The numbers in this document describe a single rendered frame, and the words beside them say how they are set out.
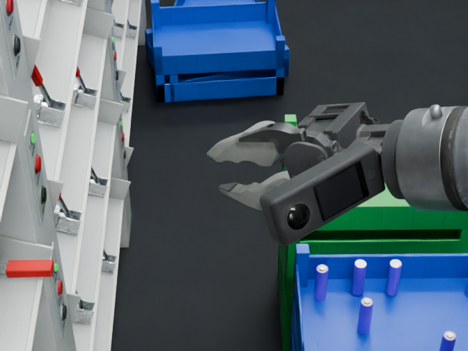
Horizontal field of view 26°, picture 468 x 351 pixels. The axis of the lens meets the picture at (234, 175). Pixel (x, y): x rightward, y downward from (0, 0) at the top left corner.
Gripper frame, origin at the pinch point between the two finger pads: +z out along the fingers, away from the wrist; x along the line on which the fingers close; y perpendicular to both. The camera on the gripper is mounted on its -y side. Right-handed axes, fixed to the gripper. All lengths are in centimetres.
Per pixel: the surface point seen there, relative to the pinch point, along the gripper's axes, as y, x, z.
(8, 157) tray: -15.0, 10.7, 10.1
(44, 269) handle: -26.1, 6.7, -2.6
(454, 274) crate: 49, -46, 5
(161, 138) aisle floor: 87, -39, 89
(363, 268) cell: 37, -37, 13
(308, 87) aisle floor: 120, -45, 70
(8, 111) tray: -13.6, 14.6, 9.2
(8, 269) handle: -27.5, 7.6, -0.4
